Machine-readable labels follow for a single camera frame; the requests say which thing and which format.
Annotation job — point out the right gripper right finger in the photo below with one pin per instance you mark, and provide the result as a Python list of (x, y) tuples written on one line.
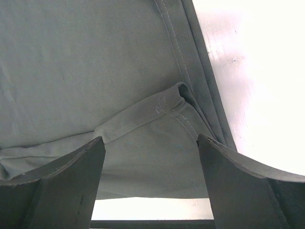
[(247, 194)]

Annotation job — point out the grey t shirt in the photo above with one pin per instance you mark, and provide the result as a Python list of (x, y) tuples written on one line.
[(130, 71)]

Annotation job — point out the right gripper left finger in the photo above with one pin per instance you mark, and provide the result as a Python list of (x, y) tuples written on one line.
[(57, 195)]

